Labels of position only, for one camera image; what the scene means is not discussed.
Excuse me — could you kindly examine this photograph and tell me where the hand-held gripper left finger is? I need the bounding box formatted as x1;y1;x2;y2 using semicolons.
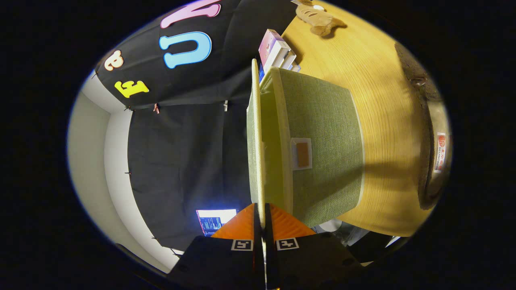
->
167;203;264;290

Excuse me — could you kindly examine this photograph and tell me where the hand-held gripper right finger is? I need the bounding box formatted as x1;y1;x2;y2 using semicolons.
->
264;203;365;290

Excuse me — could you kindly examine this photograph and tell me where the green fabric storage box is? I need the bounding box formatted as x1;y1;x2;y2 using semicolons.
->
246;58;366;229

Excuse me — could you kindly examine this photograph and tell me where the brown fuzzy slipper shoe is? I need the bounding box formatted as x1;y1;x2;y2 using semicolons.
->
394;41;452;210

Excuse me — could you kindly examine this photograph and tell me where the laptop screen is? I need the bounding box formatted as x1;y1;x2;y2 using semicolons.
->
196;209;237;237

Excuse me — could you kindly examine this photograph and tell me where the black backdrop cloth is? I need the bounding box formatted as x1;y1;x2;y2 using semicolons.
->
95;0;299;252

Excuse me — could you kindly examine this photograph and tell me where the pink cover book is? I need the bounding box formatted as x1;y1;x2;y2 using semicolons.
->
258;29;291;67

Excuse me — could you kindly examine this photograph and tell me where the tan plush fish toy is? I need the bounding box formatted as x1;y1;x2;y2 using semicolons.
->
291;0;347;37

